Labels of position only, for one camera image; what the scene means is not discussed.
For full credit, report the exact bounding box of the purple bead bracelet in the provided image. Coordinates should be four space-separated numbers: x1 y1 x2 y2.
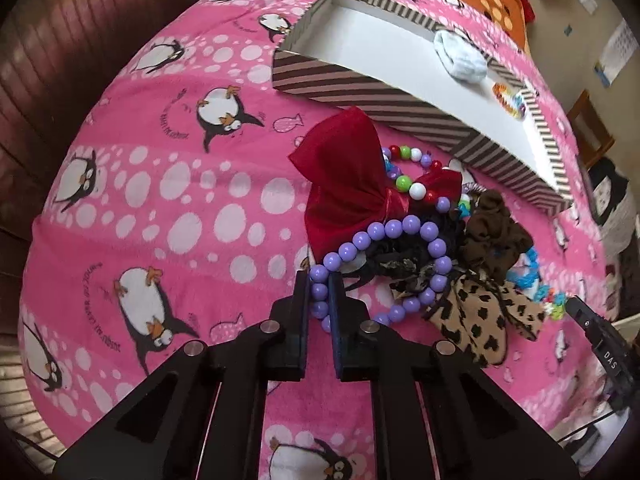
308 215 453 333

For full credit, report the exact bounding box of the blue bead bracelet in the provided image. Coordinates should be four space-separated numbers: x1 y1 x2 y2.
505 247 545 302

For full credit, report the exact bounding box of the leopard print bow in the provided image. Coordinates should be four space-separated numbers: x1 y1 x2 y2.
390 260 548 368

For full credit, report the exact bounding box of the orange bead bracelet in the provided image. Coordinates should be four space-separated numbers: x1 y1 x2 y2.
492 82 527 120

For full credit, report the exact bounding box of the black garment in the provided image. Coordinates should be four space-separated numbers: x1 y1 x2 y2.
587 157 632 227

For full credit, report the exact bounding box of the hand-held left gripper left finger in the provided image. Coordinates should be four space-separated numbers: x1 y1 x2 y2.
52 270 312 480

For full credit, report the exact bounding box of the multicolour bead bracelet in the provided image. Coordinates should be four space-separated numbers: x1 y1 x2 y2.
381 144 453 213

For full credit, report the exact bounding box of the pale blue fluffy scrunchie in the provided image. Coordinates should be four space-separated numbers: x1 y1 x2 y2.
432 30 488 82

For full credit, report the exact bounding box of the eye chart poster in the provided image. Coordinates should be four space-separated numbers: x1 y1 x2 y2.
594 20 637 88

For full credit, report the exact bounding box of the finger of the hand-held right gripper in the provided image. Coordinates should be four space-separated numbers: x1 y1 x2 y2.
565 295 608 346

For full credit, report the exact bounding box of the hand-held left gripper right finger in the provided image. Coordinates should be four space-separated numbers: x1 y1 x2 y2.
327 276 581 480

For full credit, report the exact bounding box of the colourful flower bead bracelet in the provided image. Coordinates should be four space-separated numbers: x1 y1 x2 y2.
537 285 569 322

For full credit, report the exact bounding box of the wooden chair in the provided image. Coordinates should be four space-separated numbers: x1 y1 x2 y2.
567 89 616 171

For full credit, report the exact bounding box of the striped cardboard box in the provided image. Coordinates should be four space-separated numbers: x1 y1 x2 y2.
271 0 575 217

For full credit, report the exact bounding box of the black scrunchie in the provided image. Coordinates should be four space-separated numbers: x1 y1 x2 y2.
345 210 471 288

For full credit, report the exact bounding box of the pink penguin blanket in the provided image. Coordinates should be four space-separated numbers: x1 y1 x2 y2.
17 0 617 480

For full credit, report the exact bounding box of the red satin bow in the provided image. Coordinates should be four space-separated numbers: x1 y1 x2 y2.
287 106 463 266

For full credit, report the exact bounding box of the brown scrunchie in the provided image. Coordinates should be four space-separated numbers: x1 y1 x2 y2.
460 190 536 282

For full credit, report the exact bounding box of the floral sofa cover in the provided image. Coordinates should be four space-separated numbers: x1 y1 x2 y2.
590 160 640 323

